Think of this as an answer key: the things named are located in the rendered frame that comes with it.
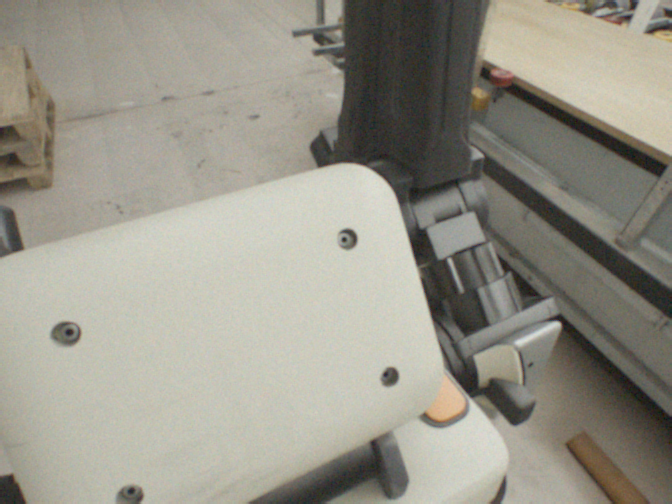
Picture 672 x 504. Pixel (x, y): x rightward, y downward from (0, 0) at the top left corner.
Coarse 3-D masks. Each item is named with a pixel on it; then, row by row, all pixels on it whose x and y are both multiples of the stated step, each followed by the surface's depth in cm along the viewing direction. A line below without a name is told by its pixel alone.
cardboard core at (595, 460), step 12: (576, 444) 139; (588, 444) 138; (588, 456) 137; (600, 456) 135; (588, 468) 137; (600, 468) 134; (612, 468) 133; (600, 480) 134; (612, 480) 131; (624, 480) 131; (612, 492) 131; (624, 492) 129; (636, 492) 128
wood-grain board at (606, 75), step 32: (512, 0) 214; (512, 32) 180; (544, 32) 180; (576, 32) 180; (608, 32) 180; (512, 64) 155; (544, 64) 155; (576, 64) 155; (608, 64) 155; (640, 64) 155; (544, 96) 140; (576, 96) 136; (608, 96) 136; (640, 96) 136; (608, 128) 124; (640, 128) 121
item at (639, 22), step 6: (642, 0) 175; (648, 0) 173; (654, 0) 172; (642, 6) 176; (648, 6) 174; (654, 6) 175; (636, 12) 178; (642, 12) 176; (648, 12) 175; (636, 18) 179; (642, 18) 177; (648, 18) 178; (630, 24) 182; (636, 24) 180; (642, 24) 179; (636, 30) 180; (642, 30) 181
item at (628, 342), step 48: (528, 96) 153; (528, 144) 160; (576, 144) 141; (624, 144) 127; (624, 192) 132; (528, 240) 181; (528, 288) 189; (576, 288) 165; (576, 336) 172; (624, 336) 152; (624, 384) 158
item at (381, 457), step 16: (368, 448) 23; (384, 448) 22; (336, 464) 22; (352, 464) 22; (368, 464) 23; (384, 464) 22; (400, 464) 23; (304, 480) 22; (320, 480) 22; (336, 480) 22; (352, 480) 22; (368, 480) 24; (384, 480) 23; (400, 480) 23; (272, 496) 21; (288, 496) 21; (304, 496) 21; (320, 496) 22; (336, 496) 23; (400, 496) 24
